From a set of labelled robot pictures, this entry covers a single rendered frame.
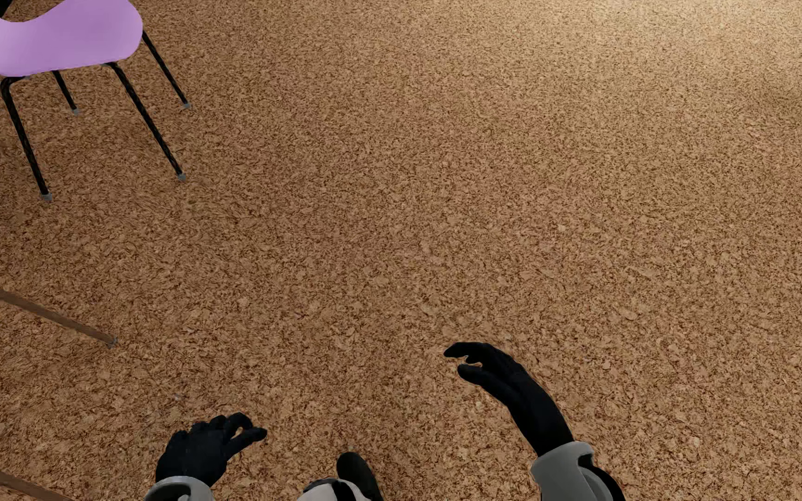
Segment purple chair with black legs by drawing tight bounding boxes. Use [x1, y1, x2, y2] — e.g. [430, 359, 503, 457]
[0, 0, 193, 203]

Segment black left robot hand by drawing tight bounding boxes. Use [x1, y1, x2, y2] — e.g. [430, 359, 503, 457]
[155, 412, 268, 487]

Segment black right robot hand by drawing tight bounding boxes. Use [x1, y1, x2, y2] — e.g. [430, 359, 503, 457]
[443, 341, 575, 458]

